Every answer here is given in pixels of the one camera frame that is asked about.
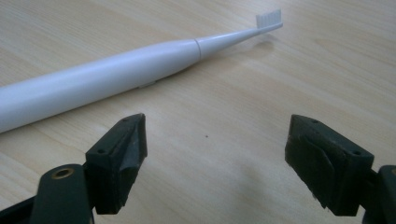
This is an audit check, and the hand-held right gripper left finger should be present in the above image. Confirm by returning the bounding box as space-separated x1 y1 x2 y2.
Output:
85 113 149 216

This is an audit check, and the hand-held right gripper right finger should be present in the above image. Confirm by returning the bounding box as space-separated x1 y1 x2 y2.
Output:
284 114 375 217

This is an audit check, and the white electric toothbrush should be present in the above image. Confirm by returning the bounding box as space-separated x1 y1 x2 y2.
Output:
0 8 284 134

